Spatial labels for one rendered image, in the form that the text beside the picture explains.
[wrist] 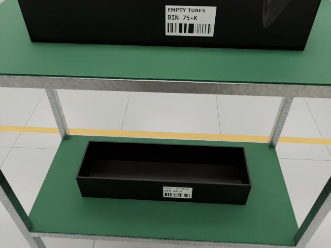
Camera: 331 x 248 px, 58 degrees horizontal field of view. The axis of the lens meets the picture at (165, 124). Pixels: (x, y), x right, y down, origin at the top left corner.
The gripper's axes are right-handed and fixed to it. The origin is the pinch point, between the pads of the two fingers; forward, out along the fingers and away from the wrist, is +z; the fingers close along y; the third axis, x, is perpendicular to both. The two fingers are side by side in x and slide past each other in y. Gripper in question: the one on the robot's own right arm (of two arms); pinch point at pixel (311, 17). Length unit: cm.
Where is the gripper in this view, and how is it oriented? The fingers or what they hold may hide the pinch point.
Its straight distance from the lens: 37.9
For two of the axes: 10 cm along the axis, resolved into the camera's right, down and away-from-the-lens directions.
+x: 0.0, 9.3, -3.7
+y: -10.0, 0.0, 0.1
